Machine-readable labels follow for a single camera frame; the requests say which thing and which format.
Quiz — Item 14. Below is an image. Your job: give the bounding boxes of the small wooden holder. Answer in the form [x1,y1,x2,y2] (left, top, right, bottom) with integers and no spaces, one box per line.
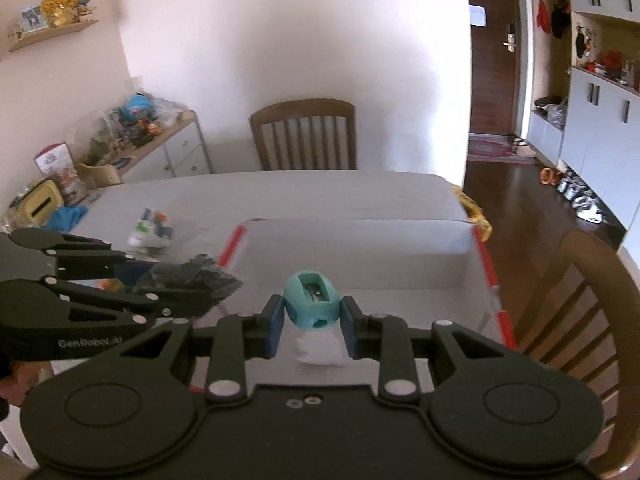
[76,162,124,189]

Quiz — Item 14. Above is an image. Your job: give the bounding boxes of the blue globe toy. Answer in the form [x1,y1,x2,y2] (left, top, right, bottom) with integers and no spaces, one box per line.
[120,92,156,124]

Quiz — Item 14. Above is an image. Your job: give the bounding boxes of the grey plastic bag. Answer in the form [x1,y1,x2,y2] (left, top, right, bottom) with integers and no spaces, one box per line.
[534,97,569,127]

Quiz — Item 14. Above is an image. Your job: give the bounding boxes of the wooden chair with curved back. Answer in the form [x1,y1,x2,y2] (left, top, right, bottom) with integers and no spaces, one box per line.
[512,227,640,480]

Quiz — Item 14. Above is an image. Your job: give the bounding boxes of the wooden wall shelf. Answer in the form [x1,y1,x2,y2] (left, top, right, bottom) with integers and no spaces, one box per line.
[7,19,100,53]

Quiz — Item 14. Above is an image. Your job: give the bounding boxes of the brown wooden door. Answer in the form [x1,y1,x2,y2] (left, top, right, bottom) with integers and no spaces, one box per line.
[464,0,522,134]

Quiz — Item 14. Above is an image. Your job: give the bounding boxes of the pile of toys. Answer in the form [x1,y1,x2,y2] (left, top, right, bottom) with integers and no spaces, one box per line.
[65,91,184,162]

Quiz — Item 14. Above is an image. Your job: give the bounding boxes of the row of shoes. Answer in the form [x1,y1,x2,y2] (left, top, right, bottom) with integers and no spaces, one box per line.
[538,165,607,224]

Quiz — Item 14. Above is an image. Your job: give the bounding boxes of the black plastic bag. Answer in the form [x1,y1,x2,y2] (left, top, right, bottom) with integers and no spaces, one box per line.
[134,252,244,319]

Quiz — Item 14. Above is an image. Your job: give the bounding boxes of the clear packet of small items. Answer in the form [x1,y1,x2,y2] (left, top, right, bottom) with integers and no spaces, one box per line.
[127,208,175,252]

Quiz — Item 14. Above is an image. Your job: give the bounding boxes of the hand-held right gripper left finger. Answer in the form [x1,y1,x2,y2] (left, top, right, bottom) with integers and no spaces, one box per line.
[119,294,285,404]

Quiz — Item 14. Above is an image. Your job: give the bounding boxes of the person's left hand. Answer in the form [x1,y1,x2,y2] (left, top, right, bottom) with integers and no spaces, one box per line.
[0,360,55,407]

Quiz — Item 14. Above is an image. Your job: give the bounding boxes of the red items on cabinet shelf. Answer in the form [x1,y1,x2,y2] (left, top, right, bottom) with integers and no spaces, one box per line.
[586,50,637,82]

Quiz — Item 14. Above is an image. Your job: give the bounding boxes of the yellow box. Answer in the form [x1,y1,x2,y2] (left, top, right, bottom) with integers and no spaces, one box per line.
[14,180,65,222]

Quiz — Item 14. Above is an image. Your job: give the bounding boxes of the white sideboard wooden top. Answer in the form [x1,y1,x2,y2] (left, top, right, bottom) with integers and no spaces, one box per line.
[75,110,213,189]

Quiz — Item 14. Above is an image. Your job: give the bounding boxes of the black hanging bag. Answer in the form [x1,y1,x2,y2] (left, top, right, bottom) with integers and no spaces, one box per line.
[574,26,594,59]

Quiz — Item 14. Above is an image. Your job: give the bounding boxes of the blue cloth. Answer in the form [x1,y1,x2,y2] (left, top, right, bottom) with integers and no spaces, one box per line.
[47,205,90,231]

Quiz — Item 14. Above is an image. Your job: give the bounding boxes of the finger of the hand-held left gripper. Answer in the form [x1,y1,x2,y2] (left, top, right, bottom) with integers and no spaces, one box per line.
[9,227,136,281]
[0,276,213,334]

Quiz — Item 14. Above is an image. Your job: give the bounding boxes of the red patterned rug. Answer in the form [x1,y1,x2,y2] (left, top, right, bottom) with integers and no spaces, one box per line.
[467,133,539,165]

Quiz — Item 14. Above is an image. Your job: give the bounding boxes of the white wall cabinet unit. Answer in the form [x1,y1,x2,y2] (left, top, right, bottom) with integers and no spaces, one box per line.
[527,0,640,248]

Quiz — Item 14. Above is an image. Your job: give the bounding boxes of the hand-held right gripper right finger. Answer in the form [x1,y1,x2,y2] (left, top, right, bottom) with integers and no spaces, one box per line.
[339,296,506,404]

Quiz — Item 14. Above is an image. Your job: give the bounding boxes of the red and white printed box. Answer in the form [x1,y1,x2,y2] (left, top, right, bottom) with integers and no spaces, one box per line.
[33,143,87,202]

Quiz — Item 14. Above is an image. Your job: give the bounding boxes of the white cardboard box red tape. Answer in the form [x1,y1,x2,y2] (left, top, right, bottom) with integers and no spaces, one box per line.
[189,217,516,396]

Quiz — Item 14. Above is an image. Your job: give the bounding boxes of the white paper piece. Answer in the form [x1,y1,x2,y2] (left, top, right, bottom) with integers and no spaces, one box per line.
[295,331,349,367]

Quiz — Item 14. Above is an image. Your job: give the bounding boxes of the gold ornament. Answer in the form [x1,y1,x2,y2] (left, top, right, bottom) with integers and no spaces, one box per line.
[41,0,82,28]

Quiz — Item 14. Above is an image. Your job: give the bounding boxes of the wooden slat-back chair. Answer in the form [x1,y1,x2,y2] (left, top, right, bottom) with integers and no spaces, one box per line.
[250,98,357,171]

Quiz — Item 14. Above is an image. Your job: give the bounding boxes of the red hanging ornaments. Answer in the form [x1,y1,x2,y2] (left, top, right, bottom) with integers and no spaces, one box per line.
[536,0,571,39]

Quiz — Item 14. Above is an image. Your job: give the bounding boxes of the teal pencil sharpener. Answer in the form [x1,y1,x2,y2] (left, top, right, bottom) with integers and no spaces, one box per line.
[283,270,342,332]

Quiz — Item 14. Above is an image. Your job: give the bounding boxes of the yellow plastic bag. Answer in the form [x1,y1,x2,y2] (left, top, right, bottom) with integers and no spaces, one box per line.
[452,186,494,242]

